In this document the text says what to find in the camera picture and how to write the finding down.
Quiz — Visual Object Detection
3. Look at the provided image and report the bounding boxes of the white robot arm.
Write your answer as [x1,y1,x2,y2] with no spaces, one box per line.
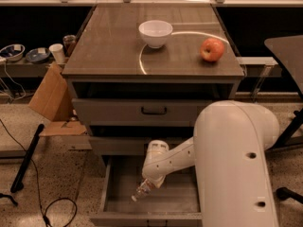
[142,100,279,227]

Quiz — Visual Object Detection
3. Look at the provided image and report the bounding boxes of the bottom grey drawer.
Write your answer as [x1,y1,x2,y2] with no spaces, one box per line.
[90,156,202,227]

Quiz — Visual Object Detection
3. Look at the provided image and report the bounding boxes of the black stand leg left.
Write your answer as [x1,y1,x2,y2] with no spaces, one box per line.
[10,124,45,193]

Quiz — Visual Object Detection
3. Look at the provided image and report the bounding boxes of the grey drawer cabinet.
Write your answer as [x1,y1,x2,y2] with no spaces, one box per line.
[62,3,246,172]

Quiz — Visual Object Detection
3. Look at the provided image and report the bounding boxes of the white bowl on shelf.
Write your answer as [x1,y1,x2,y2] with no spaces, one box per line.
[0,44,25,62]

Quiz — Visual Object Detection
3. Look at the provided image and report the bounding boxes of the white paper cup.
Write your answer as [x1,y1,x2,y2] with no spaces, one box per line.
[49,44,65,64]

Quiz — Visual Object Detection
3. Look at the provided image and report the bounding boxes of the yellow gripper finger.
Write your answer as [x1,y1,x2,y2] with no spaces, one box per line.
[151,176,165,188]

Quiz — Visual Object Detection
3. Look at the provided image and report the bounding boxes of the red apple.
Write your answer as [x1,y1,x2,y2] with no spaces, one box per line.
[200,38,224,62]

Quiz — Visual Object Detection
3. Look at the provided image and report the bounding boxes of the blue bowl on shelf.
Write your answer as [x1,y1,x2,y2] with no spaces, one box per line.
[26,47,50,64]

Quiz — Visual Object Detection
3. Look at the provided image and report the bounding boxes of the black tripod frame right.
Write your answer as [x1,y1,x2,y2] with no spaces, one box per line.
[272,108,303,149]

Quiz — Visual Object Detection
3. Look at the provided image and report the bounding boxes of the brown cardboard box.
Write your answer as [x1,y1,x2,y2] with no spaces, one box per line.
[28,62,86,137]

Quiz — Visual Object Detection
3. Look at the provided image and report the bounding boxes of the black caster foot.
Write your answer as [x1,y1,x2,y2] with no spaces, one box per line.
[276,187,303,204]

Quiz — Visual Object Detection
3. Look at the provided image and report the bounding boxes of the clear plastic water bottle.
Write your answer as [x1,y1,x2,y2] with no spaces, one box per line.
[132,179,154,201]

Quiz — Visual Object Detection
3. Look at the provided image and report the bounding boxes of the top grey drawer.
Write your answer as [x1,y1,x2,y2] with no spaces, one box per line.
[72,98,210,127]

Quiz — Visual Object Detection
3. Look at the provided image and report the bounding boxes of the middle grey drawer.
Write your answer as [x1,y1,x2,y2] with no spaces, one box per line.
[89,137,152,156]

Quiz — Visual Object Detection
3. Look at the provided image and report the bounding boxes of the black floor cable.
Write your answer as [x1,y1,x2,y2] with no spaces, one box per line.
[0,118,79,227]

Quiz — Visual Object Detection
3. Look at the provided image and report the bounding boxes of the grey drawer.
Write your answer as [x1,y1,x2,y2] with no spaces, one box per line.
[90,156,202,227]
[89,137,152,156]
[72,98,210,127]

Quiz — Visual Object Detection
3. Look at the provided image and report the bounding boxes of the glass jar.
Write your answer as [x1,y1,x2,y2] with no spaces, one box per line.
[62,35,77,57]

